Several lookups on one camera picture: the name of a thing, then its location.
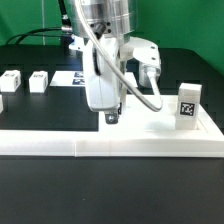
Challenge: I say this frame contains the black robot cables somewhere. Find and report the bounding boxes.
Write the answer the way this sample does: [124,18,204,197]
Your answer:
[4,0,76,46]

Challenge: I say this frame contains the white part at left edge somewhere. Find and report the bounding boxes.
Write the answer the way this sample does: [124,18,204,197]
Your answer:
[0,94,4,114]

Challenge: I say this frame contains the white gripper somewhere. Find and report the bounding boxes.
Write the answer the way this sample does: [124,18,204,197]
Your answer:
[83,35,162,124]

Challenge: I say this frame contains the grey gripper cables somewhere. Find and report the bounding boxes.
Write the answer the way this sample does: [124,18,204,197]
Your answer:
[73,0,164,113]

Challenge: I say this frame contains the white square table top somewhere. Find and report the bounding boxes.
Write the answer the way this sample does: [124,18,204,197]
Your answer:
[99,95,222,135]

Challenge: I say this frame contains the white L-shaped obstacle fence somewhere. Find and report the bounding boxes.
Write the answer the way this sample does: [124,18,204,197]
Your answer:
[0,97,224,158]

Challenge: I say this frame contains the white sheet with tags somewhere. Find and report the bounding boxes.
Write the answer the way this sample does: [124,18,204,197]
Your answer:
[50,71,138,87]

